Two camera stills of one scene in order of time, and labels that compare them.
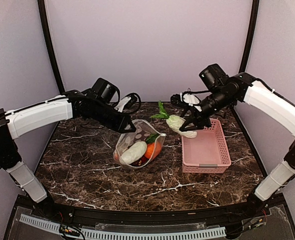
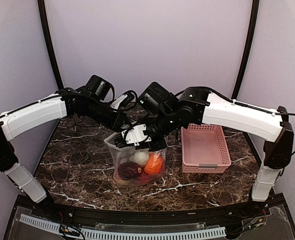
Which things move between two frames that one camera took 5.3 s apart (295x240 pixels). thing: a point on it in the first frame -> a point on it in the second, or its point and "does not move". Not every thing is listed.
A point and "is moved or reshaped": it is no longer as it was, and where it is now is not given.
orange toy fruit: [152, 149] is moved or reshaped
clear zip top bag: [136, 148] is moved or reshaped
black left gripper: [119, 127] does not move
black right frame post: [256, 4] does not move
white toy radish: [134, 153] -> [141, 156]
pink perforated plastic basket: [208, 152] does not move
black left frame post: [44, 21] does not move
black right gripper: [199, 119] -> [160, 144]
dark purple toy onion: [140, 162] -> [129, 170]
